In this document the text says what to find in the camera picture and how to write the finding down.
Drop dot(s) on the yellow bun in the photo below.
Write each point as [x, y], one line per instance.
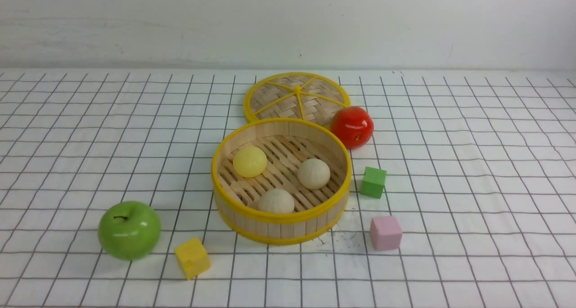
[250, 161]

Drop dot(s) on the white bun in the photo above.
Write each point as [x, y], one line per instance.
[276, 201]
[314, 173]

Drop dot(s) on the green cube block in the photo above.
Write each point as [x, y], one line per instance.
[373, 182]

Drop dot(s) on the woven bamboo steamer lid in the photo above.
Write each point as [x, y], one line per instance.
[295, 95]

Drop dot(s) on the white grid tablecloth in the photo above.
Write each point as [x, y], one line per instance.
[480, 176]

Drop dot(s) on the green apple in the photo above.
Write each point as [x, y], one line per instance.
[129, 230]

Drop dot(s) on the pink cube block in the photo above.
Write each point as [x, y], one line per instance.
[385, 233]

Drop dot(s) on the red tomato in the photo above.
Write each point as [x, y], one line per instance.
[352, 126]

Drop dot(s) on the yellow cube block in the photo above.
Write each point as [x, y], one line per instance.
[192, 258]

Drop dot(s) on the bamboo steamer tray yellow rim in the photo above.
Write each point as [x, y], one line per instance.
[287, 143]

